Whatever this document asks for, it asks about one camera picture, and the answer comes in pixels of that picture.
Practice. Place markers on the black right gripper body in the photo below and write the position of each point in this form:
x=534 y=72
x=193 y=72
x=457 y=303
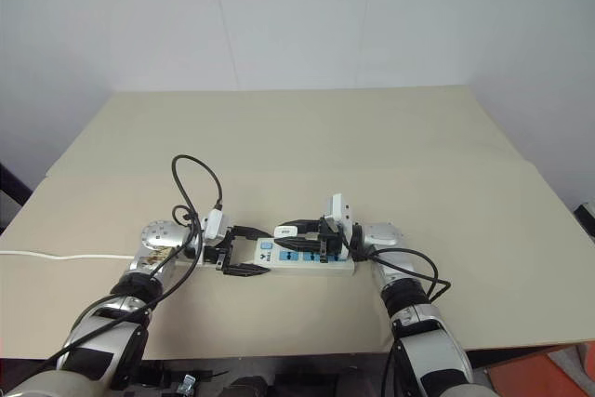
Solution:
x=331 y=243

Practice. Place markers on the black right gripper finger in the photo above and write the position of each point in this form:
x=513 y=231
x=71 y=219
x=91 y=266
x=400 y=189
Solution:
x=304 y=223
x=300 y=244

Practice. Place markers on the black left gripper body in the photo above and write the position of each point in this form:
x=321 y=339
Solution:
x=219 y=255

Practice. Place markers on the white charger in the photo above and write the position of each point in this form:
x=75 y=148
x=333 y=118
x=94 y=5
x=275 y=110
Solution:
x=286 y=231

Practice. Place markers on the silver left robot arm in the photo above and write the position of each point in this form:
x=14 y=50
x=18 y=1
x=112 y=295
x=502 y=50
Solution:
x=158 y=235

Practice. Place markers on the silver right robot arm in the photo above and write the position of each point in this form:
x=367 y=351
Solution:
x=386 y=234

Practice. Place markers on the white power strip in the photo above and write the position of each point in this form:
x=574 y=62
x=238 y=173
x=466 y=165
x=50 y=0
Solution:
x=302 y=267

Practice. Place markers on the small silver metal clip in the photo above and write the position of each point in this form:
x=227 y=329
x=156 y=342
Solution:
x=187 y=384

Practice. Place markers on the dark object beside table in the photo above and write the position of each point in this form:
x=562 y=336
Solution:
x=9 y=188

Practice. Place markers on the orange object under table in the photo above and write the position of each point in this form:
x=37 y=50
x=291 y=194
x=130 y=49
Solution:
x=544 y=371

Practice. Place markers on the grey black box beside table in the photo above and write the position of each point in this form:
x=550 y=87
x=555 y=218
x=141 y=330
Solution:
x=586 y=220

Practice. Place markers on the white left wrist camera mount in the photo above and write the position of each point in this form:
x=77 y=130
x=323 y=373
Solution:
x=214 y=227

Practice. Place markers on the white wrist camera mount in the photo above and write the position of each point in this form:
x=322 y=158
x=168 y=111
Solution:
x=338 y=208
x=214 y=227

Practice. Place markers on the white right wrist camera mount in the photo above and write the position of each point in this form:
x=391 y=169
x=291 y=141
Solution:
x=338 y=208

